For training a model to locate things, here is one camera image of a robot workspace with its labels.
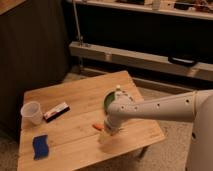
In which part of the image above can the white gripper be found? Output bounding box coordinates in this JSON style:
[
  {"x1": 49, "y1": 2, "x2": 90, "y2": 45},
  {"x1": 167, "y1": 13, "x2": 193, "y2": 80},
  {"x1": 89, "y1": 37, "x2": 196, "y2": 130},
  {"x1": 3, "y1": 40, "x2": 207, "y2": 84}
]
[{"x1": 98, "y1": 116, "x2": 123, "y2": 144}]

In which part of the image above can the orange pepper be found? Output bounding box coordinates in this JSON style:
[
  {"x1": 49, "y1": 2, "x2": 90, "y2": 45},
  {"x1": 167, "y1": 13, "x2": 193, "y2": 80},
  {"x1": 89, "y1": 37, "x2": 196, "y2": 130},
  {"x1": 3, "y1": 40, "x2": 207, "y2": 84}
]
[{"x1": 92, "y1": 124, "x2": 104, "y2": 131}]

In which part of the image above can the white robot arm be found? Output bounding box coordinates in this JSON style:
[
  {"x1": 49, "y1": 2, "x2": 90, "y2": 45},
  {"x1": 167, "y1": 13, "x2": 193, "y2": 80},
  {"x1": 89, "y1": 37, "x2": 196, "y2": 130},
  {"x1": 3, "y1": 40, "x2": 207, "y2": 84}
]
[{"x1": 104, "y1": 88, "x2": 213, "y2": 171}]

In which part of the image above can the wooden table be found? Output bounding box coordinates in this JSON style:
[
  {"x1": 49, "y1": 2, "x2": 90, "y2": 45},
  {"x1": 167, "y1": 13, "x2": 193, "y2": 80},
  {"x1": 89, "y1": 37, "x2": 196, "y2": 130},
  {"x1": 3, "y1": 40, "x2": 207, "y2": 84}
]
[{"x1": 17, "y1": 71, "x2": 165, "y2": 171}]

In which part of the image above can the green bowl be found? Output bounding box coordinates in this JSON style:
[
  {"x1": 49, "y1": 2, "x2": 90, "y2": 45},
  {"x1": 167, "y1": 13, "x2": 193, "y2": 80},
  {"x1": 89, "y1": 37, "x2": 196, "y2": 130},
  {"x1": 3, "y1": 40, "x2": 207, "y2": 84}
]
[{"x1": 103, "y1": 89, "x2": 134, "y2": 111}]

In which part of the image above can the black and white box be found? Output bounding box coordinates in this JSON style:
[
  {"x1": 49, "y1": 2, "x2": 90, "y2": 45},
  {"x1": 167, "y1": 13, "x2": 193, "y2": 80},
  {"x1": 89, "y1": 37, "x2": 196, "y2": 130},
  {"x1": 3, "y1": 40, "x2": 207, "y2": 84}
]
[{"x1": 44, "y1": 102, "x2": 70, "y2": 122}]

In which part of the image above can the blue sponge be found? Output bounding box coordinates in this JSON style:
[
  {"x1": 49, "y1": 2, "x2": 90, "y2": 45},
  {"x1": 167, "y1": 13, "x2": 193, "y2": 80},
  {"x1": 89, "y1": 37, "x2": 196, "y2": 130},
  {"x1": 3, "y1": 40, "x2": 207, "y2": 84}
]
[{"x1": 33, "y1": 135, "x2": 49, "y2": 160}]

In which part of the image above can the translucent plastic cup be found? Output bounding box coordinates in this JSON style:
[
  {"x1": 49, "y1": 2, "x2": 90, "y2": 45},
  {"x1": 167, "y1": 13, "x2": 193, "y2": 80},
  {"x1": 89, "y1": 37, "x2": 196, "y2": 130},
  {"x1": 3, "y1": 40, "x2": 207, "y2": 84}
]
[{"x1": 21, "y1": 101, "x2": 43, "y2": 125}]

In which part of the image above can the grey metal shelf beam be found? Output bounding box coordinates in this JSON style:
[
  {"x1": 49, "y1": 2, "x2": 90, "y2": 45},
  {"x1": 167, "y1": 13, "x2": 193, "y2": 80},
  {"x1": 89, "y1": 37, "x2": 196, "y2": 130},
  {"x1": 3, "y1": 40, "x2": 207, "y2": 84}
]
[{"x1": 69, "y1": 41, "x2": 213, "y2": 77}]

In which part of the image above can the metal vertical pole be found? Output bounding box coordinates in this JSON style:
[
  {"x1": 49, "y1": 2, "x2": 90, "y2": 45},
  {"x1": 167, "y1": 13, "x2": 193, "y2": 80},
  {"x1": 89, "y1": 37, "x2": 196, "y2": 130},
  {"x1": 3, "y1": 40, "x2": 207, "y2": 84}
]
[{"x1": 72, "y1": 0, "x2": 83, "y2": 46}]

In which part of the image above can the black handle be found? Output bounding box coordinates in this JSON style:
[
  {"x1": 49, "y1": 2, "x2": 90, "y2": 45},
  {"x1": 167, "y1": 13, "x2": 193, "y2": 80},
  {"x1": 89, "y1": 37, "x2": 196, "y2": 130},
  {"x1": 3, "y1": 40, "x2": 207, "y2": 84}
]
[{"x1": 168, "y1": 57, "x2": 198, "y2": 67}]

